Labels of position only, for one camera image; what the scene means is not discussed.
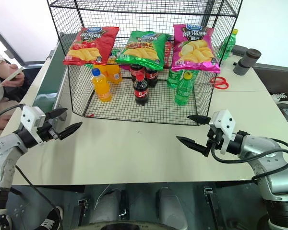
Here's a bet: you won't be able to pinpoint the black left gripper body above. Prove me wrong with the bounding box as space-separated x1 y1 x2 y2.
36 114 63 143

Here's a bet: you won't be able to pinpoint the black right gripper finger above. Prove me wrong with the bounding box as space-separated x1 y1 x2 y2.
187 115 212 126
176 136 208 154

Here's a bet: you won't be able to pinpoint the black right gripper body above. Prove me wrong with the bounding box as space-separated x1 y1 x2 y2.
204 125 225 158

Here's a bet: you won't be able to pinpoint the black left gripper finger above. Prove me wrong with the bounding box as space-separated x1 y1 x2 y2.
46 107 69 120
58 121 84 141

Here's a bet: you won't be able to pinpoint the white smartphone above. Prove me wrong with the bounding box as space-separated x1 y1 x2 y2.
0 66 25 89

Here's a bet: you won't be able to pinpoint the green conveyor belt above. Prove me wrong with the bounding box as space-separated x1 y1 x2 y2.
32 32 72 122

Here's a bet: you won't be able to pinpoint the person's hand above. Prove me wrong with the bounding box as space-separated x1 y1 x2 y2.
0 64 26 88

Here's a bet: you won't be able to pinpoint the green soda bottle yellow cap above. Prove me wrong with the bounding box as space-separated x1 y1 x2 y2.
166 69 183 90
216 28 239 61
174 71 195 106

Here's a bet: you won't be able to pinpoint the orange soda bottle blue cap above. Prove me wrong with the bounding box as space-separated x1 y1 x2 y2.
91 68 113 103

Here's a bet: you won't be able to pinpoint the cola bottle red cap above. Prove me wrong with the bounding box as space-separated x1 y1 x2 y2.
132 73 150 106
145 67 160 89
130 64 146 83

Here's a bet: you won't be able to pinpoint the magenta potato chips bag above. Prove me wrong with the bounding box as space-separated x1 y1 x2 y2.
170 23 222 73

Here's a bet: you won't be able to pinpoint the red snack packet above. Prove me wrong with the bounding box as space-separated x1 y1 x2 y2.
163 41 175 68

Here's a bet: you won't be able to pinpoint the red potato chips bag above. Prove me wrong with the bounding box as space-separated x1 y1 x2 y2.
63 26 120 67

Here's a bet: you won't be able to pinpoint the grey cylindrical flask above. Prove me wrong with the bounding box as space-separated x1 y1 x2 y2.
233 48 262 76

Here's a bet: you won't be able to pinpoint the black white sneaker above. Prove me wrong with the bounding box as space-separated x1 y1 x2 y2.
39 205 64 230
271 92 288 104

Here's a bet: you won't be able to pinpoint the green potato chips bag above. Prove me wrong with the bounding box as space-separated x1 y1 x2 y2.
115 30 172 71

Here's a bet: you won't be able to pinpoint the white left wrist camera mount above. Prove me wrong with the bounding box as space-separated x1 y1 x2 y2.
21 105 47 145

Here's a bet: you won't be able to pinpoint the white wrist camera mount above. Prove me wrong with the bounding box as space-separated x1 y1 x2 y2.
21 105 47 145
209 109 237 155

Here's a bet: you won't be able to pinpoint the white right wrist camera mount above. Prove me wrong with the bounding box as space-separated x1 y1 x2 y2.
209 109 237 155

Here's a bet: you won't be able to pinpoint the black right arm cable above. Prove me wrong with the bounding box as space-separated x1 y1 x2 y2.
211 137 288 182

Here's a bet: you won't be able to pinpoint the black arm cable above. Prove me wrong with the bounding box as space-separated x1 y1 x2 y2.
211 137 288 182
0 103 63 230

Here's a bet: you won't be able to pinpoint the red handled scissors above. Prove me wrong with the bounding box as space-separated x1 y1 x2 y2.
209 76 230 90

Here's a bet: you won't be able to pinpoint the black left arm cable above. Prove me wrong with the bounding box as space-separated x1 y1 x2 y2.
0 103 63 230

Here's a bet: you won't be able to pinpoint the black wire mesh rack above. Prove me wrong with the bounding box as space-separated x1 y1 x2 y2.
47 0 243 127

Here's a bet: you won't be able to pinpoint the black table leg bracket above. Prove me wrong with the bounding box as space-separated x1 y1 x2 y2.
72 198 90 226
203 186 222 224

